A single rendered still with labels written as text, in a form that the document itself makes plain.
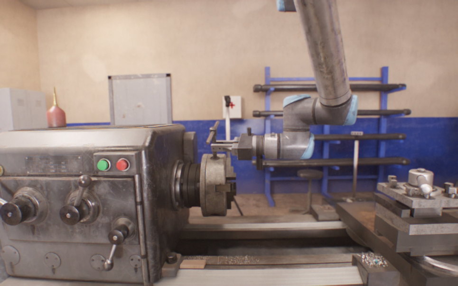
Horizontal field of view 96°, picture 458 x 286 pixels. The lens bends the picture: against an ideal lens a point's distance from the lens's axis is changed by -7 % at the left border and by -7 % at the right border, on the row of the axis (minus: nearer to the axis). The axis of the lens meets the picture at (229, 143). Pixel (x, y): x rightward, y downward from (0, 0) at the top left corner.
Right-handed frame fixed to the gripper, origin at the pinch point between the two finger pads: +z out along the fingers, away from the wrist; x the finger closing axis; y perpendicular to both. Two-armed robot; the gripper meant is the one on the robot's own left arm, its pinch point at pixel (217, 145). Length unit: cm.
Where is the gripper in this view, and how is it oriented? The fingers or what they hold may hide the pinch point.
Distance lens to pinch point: 83.6
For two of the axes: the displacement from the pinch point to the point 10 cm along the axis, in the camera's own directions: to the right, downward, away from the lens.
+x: -1.6, 4.3, -8.9
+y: -0.7, -9.0, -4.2
